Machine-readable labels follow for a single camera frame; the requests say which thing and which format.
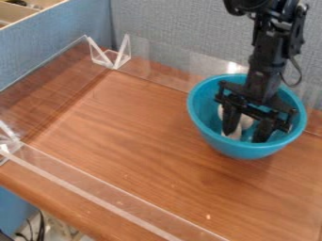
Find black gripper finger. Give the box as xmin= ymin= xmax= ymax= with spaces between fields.
xmin=224 ymin=104 xmax=242 ymax=136
xmin=253 ymin=119 xmax=274 ymax=143

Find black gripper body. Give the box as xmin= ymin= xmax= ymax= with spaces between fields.
xmin=216 ymin=64 xmax=297 ymax=132

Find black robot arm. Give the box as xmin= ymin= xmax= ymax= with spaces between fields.
xmin=216 ymin=0 xmax=309 ymax=143

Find blue plastic bowl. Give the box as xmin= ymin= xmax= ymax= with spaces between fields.
xmin=186 ymin=73 xmax=308 ymax=160

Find wooden shelf unit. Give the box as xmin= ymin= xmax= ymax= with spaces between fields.
xmin=0 ymin=0 xmax=70 ymax=29

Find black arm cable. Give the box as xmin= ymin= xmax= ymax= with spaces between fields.
xmin=278 ymin=55 xmax=305 ymax=88

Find clear acrylic barrier frame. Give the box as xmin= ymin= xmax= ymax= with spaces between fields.
xmin=0 ymin=36 xmax=322 ymax=241

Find black floor cables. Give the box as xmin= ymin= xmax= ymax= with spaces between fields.
xmin=0 ymin=210 xmax=49 ymax=241

